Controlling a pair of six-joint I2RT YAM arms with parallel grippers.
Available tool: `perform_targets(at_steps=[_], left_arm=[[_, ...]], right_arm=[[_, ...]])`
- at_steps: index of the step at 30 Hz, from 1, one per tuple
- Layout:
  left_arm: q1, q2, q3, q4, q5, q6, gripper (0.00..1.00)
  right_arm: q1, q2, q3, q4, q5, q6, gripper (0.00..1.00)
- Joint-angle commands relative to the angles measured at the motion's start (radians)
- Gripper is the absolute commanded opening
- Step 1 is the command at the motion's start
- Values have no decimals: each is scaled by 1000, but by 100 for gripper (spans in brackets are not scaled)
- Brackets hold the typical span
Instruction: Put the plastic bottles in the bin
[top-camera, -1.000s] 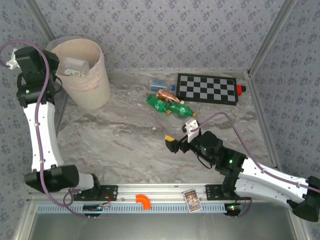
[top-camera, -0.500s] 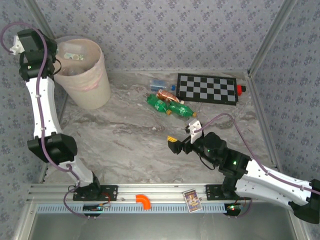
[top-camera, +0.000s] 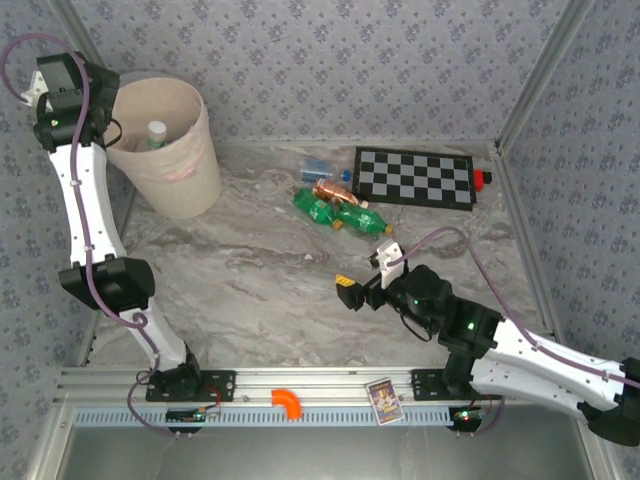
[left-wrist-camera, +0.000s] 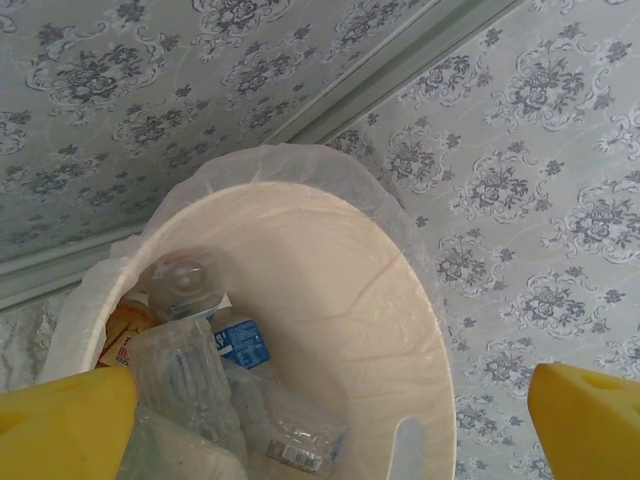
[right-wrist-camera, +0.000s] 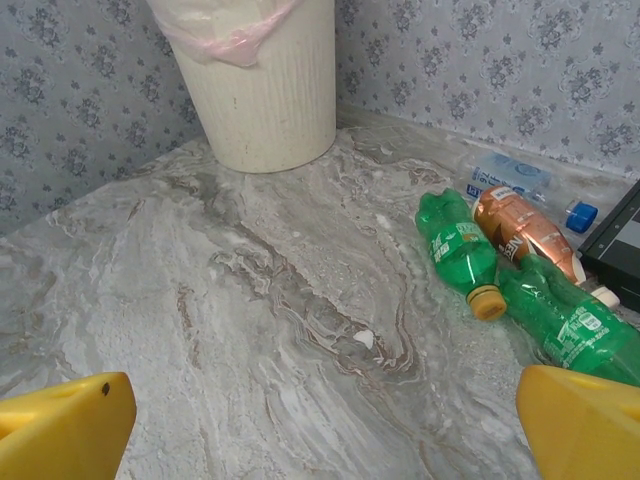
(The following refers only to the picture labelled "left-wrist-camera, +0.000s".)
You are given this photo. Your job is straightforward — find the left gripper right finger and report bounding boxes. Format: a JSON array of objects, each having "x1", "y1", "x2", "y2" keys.
[{"x1": 529, "y1": 363, "x2": 640, "y2": 480}]

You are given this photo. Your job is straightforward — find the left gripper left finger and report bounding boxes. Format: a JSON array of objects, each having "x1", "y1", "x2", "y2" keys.
[{"x1": 0, "y1": 367, "x2": 139, "y2": 480}]

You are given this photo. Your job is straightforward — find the orange drink bottle red label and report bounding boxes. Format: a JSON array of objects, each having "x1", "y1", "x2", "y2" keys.
[{"x1": 97, "y1": 294, "x2": 157, "y2": 371}]

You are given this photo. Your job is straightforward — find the clear bottle white cap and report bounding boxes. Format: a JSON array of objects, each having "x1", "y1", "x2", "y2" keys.
[{"x1": 127, "y1": 319, "x2": 241, "y2": 451}]

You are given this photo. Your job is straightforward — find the clear bottle blue label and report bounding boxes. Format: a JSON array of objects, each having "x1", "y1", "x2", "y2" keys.
[{"x1": 143, "y1": 249, "x2": 232, "y2": 324}]

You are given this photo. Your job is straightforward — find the small blue label water bottle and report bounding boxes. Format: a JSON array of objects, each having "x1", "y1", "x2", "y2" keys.
[{"x1": 212, "y1": 319, "x2": 272, "y2": 374}]

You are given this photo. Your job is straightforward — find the clear bottle beige label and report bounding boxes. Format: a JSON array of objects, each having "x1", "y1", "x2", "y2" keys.
[{"x1": 234, "y1": 372, "x2": 351, "y2": 479}]

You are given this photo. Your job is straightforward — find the beige plastic waste bin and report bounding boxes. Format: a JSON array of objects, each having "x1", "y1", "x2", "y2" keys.
[{"x1": 82, "y1": 182, "x2": 459, "y2": 480}]

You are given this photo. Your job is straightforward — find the translucent pink bin liner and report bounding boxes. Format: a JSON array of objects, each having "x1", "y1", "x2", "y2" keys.
[{"x1": 42, "y1": 141, "x2": 459, "y2": 480}]

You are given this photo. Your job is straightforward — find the aluminium table edge rail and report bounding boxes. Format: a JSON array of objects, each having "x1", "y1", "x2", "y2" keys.
[{"x1": 0, "y1": 219, "x2": 169, "y2": 314}]

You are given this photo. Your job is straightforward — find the aluminium frame post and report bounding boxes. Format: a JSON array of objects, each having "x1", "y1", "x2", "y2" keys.
[{"x1": 264, "y1": 0, "x2": 531, "y2": 151}]

